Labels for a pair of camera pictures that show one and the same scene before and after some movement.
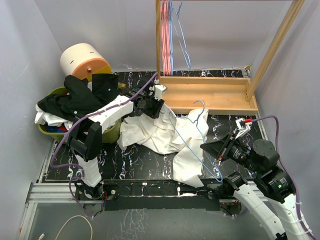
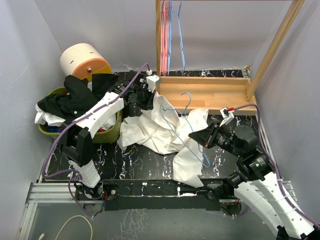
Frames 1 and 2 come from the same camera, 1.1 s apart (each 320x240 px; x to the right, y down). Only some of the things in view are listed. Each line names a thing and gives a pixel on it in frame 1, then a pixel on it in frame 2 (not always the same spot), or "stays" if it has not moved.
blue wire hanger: [202, 137] -> [161, 108]
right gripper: [219, 149] -> [206, 136]
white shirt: [182, 135] stays
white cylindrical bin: [83, 60] stays
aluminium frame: [64, 193] stays
